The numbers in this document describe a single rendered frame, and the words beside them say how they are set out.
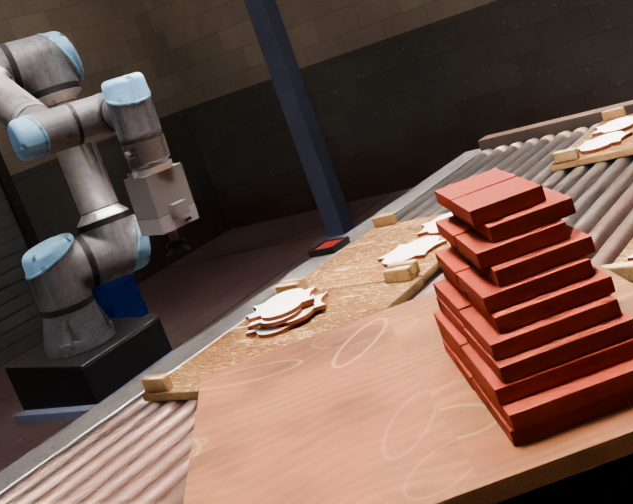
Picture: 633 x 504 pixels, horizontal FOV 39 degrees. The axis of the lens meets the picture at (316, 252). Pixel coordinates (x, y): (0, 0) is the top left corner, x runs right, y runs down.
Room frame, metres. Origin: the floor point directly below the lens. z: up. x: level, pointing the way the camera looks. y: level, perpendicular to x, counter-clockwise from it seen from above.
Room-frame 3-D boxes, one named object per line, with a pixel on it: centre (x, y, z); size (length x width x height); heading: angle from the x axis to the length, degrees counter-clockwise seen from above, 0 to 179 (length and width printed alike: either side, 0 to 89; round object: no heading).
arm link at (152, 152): (1.54, 0.22, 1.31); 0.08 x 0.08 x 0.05
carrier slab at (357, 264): (1.83, -0.16, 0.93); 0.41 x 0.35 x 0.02; 141
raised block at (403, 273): (1.57, -0.13, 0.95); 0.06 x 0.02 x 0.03; 50
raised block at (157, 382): (1.44, 0.33, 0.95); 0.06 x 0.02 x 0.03; 50
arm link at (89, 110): (1.62, 0.27, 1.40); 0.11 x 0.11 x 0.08; 27
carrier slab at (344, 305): (1.51, 0.10, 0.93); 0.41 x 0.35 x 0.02; 140
